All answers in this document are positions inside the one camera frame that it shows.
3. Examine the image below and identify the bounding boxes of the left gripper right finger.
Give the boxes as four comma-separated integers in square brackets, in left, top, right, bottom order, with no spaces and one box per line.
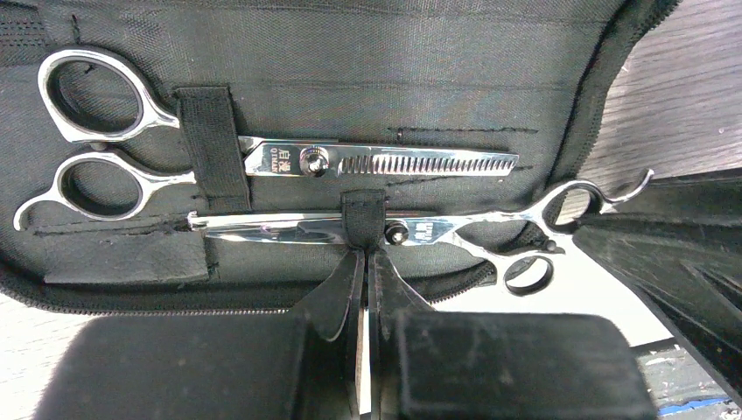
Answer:
[368,250,658,419]

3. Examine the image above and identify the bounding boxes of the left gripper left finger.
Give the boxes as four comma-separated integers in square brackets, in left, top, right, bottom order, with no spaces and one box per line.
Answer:
[35,251,365,419]

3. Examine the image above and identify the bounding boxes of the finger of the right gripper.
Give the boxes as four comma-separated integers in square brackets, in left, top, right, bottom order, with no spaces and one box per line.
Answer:
[579,169,741,228]
[573,222,741,403]

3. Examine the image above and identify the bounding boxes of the silver cutting scissors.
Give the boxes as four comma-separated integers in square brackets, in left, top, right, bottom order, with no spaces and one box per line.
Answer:
[187,169,655,296]

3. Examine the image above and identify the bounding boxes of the black zipper tool case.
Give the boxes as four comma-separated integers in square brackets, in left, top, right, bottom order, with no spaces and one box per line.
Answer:
[1,1,676,314]

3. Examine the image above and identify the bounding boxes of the silver thinning scissors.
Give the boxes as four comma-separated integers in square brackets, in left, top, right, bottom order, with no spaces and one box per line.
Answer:
[13,46,518,231]

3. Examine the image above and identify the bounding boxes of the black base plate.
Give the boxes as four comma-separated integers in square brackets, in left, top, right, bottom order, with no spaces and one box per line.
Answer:
[632,339,741,420]

